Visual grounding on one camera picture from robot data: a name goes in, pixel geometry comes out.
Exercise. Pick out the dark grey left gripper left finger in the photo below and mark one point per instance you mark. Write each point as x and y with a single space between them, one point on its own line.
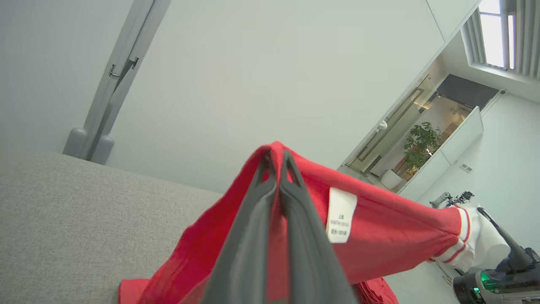
240 253

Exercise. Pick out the red basketball shorts white trim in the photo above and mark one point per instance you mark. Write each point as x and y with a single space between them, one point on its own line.
377 293

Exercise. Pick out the white plant pot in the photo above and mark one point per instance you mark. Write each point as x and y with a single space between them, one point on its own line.
391 179

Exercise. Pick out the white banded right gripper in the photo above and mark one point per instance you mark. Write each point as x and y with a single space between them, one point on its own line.
506 287

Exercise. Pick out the white low cabinet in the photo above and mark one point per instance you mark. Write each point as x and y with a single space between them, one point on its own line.
455 143

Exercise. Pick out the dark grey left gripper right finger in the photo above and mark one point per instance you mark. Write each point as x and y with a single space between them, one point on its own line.
312 261

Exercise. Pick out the small metal latch hook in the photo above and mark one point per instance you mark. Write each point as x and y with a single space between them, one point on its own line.
122 68

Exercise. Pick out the red t-shirt white sleeves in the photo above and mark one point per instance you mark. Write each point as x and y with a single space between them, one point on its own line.
388 236

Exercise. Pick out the green leafy potted plant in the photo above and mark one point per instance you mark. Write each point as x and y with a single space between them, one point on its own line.
422 143

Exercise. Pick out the distant grey robot arm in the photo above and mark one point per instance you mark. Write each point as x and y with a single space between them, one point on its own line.
451 199

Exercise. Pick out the grey window blind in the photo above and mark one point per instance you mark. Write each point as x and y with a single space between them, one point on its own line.
519 38

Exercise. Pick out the grey partition post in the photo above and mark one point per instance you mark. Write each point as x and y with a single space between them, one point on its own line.
122 84

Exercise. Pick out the black wall screen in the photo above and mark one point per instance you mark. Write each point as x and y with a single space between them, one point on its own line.
468 90

